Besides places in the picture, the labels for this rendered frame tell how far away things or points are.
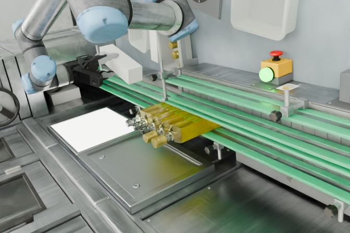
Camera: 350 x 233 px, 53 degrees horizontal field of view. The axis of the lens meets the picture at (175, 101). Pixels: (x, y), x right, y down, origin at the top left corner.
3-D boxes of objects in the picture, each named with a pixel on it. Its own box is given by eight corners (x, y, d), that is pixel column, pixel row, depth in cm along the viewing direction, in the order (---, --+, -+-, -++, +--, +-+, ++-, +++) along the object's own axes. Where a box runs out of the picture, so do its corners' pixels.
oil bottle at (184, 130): (213, 121, 133) (166, 141, 122) (211, 108, 131) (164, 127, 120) (223, 125, 129) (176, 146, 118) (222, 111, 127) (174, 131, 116)
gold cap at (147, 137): (152, 129, 124) (141, 133, 122) (157, 130, 121) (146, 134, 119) (154, 139, 124) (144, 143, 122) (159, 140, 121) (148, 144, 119)
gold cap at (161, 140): (166, 145, 118) (155, 150, 116) (161, 138, 120) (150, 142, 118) (168, 140, 116) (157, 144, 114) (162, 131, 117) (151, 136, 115)
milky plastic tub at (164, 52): (175, 64, 166) (160, 69, 162) (169, 17, 158) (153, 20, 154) (198, 69, 152) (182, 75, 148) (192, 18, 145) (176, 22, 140)
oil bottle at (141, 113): (178, 108, 151) (135, 124, 141) (176, 96, 150) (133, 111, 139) (185, 111, 147) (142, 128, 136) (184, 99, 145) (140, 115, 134)
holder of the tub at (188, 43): (177, 75, 168) (164, 79, 164) (170, 17, 159) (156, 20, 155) (200, 81, 155) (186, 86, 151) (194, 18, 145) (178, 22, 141)
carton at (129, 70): (112, 43, 147) (99, 47, 144) (142, 66, 130) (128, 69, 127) (113, 56, 150) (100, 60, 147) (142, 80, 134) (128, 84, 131)
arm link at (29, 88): (28, 91, 117) (26, 99, 125) (60, 83, 123) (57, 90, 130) (20, 70, 118) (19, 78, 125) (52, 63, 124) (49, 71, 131)
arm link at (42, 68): (23, 48, 110) (21, 61, 119) (37, 79, 109) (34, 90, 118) (48, 41, 114) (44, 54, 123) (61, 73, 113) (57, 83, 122)
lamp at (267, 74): (263, 79, 113) (257, 81, 111) (263, 65, 111) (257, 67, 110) (274, 81, 109) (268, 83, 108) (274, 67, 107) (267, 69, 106)
